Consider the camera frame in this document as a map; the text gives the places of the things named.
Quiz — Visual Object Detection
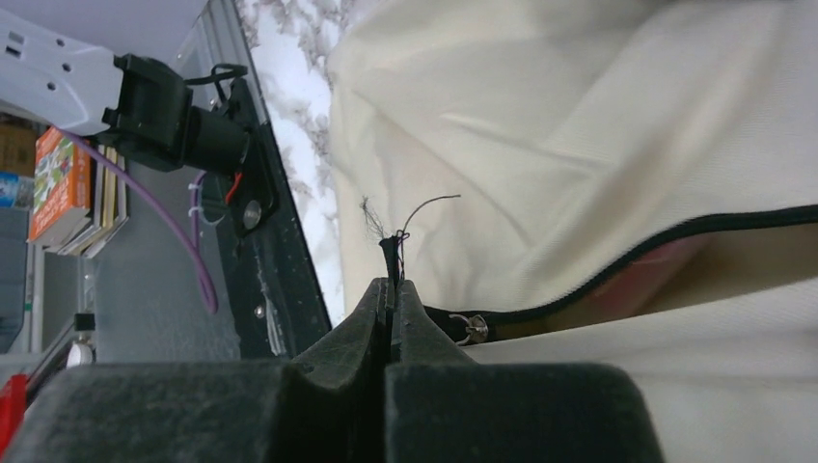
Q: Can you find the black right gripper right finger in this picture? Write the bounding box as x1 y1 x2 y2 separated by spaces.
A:
385 281 665 462

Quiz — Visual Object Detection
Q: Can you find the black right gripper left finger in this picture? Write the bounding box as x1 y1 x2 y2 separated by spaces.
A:
6 278 392 462

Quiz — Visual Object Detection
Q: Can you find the pink highlighter pen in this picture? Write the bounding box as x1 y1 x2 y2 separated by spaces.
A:
586 236 711 321

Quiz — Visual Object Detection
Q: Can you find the cream canvas backpack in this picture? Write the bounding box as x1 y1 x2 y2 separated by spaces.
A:
328 1 817 462

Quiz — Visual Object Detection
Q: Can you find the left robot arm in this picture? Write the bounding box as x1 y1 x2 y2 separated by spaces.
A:
1 11 250 176

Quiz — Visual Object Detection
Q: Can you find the stack of books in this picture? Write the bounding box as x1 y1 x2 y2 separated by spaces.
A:
28 128 129 259

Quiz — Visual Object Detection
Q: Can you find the plastic water bottle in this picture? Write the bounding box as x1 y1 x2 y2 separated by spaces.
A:
0 172 34 210

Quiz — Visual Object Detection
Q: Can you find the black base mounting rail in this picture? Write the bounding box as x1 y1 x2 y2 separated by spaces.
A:
215 78 331 359

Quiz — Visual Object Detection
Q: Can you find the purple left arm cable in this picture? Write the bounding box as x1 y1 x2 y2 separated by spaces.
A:
60 130 220 315

